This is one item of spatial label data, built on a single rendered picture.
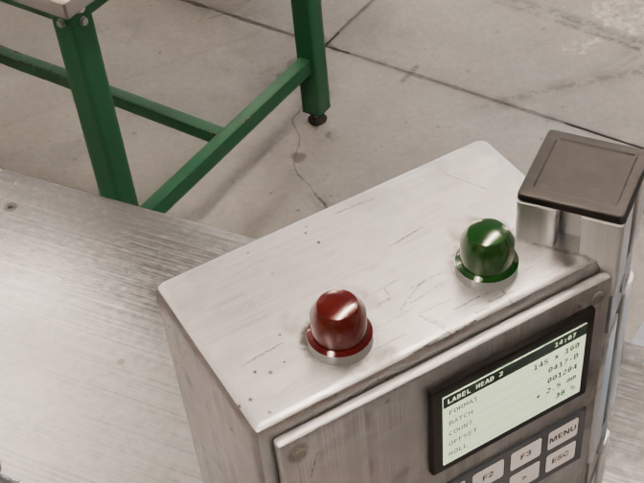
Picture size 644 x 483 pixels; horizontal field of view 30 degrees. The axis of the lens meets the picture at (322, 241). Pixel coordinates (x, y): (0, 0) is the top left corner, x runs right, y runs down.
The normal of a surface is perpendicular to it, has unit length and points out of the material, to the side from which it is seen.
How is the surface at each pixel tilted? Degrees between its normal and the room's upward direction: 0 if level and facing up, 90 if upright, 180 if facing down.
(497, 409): 90
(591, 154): 0
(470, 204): 0
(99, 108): 90
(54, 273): 0
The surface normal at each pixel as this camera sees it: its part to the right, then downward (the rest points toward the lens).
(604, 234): -0.42, 0.65
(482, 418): 0.50, 0.58
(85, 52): 0.83, 0.34
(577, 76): -0.07, -0.72
